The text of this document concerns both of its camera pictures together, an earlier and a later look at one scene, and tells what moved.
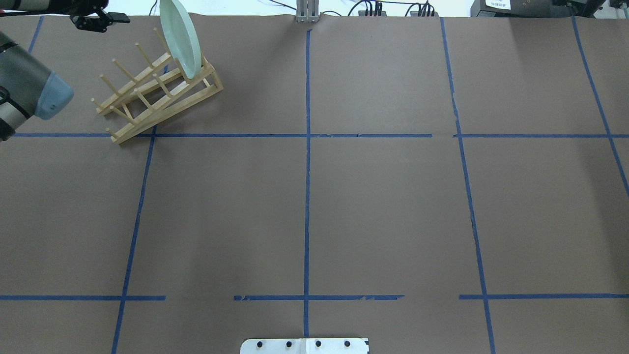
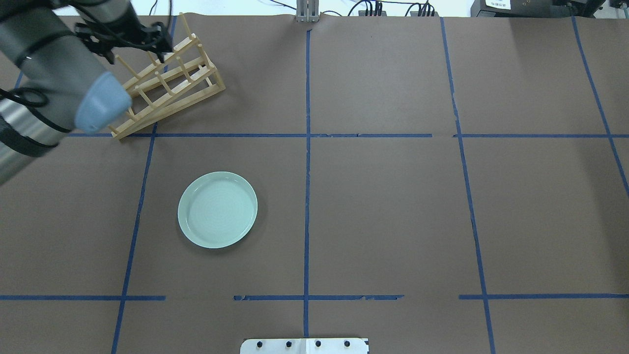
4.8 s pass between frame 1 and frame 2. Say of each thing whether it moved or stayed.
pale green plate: moved
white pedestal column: stayed
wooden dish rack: stayed
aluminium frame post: stayed
